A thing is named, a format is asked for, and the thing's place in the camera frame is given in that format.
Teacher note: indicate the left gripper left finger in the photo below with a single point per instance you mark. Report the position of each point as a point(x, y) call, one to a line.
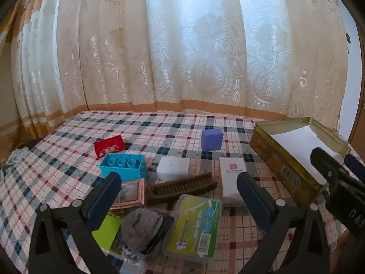
point(49, 251)

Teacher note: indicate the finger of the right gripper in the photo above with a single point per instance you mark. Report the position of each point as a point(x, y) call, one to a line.
point(355, 166)
point(327, 166)

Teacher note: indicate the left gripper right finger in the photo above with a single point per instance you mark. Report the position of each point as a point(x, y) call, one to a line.
point(308, 251)

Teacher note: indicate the lime green building block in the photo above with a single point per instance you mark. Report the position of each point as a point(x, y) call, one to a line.
point(106, 235)

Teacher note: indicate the white cardboard box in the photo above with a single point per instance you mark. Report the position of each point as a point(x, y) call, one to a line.
point(230, 168)

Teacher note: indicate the pink framed small mirror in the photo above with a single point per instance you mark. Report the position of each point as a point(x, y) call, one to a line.
point(131, 195)

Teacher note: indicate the green floss pick case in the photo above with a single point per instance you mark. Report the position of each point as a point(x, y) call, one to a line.
point(194, 233)

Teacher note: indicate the brown folding comb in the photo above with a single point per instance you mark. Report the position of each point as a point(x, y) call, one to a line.
point(172, 190)

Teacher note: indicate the gold metal tin box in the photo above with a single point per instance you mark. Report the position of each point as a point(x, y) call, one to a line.
point(285, 146)

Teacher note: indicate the blue plastic building block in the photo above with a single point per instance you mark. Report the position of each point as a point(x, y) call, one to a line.
point(129, 167)

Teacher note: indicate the purple cube block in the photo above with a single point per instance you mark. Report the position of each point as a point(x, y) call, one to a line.
point(211, 140)

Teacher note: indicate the red small box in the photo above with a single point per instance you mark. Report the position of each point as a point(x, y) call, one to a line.
point(110, 145)

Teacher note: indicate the curtain holdback hook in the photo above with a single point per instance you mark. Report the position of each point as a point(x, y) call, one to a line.
point(348, 42)

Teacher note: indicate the cream lace curtain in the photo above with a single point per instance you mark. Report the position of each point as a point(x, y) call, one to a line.
point(265, 59)

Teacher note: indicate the white eraser block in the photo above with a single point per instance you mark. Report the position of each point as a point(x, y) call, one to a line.
point(172, 168)

